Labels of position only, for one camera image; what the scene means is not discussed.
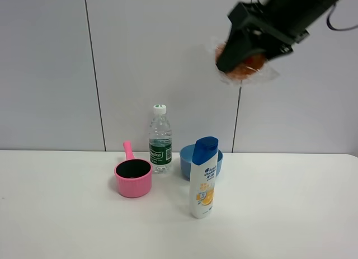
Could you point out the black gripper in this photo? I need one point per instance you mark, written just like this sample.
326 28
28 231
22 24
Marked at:
268 27

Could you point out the fruit muffin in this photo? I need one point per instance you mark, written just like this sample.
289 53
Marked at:
254 70

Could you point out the clear water bottle green label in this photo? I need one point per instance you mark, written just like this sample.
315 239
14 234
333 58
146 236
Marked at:
160 140

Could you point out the blue plastic bowl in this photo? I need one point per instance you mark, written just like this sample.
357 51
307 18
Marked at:
186 154

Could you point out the white blue shampoo bottle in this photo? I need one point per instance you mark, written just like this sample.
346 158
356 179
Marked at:
202 176

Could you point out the pink toy saucepan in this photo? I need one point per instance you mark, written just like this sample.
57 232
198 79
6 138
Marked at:
133 175

